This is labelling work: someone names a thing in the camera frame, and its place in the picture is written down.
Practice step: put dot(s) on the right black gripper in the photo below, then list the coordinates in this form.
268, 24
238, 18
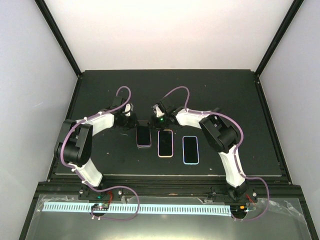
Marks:
156, 126

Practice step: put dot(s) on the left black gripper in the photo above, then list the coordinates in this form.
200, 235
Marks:
133, 124

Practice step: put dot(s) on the beige pink phone case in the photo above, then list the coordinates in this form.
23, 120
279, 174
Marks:
158, 143

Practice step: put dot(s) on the black screen phone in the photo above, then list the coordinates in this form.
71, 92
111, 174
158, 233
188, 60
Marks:
165, 143

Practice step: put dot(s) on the red cased phone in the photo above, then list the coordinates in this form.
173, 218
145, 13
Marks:
143, 136

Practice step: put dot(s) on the light blue phone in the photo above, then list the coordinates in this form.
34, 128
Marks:
184, 150

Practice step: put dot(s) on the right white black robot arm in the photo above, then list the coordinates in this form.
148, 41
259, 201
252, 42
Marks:
221, 133

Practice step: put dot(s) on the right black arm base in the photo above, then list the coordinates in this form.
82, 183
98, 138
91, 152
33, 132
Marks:
229, 194

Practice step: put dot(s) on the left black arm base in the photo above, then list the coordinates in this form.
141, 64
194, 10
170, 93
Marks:
86, 193

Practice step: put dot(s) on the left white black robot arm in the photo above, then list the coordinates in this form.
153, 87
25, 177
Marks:
74, 143

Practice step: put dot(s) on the left small circuit board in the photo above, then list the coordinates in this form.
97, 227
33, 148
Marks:
100, 207

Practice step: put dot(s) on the small circuit board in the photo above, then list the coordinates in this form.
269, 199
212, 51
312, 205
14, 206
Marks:
100, 207
242, 208

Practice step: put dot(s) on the right small circuit board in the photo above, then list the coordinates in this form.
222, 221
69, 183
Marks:
242, 208

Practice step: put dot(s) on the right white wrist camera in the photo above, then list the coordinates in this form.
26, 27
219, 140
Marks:
157, 111

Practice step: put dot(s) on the black front frame rail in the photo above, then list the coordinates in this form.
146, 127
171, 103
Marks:
201, 186

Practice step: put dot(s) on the left black corner post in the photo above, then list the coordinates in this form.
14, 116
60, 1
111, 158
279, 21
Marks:
46, 13

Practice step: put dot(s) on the black corner post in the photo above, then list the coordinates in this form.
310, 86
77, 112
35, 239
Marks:
282, 29
46, 13

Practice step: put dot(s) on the white slotted cable duct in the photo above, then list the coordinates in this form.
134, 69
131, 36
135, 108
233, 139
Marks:
154, 209

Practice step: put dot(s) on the right black corner post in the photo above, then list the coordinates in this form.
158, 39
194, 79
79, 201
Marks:
282, 29

